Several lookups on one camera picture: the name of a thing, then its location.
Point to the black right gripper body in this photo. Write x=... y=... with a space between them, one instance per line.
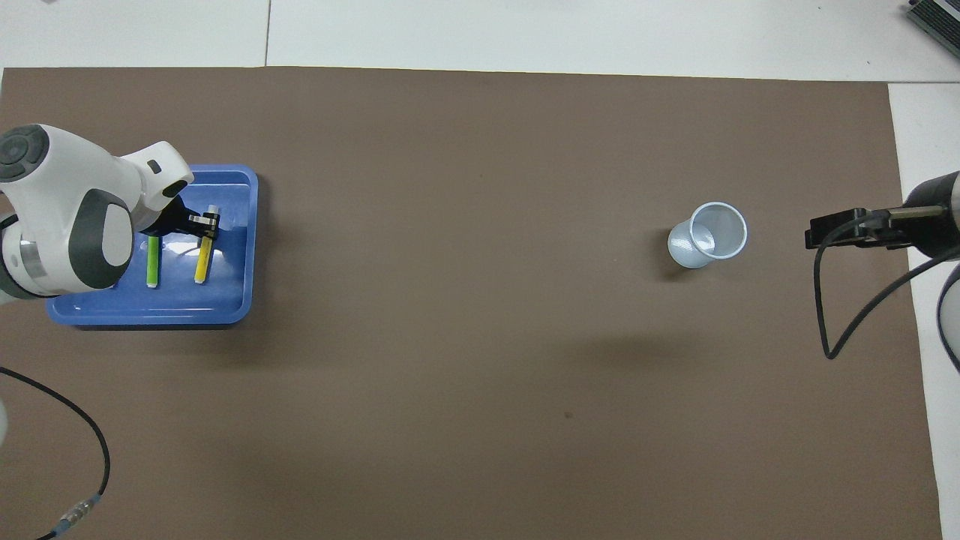
x=847 y=229

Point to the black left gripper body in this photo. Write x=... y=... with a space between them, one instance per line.
x=174 y=221

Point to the yellow pen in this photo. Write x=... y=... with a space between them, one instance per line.
x=201 y=262

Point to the green pen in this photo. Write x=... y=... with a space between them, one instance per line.
x=153 y=262

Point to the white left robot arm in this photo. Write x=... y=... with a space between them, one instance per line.
x=52 y=195

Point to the blue plastic tray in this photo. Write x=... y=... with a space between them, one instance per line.
x=225 y=262

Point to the translucent plastic cup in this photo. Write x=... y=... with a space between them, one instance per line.
x=701 y=240

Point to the grey ribbed device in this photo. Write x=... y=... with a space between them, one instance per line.
x=937 y=15

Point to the brown table mat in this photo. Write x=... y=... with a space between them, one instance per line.
x=450 y=412

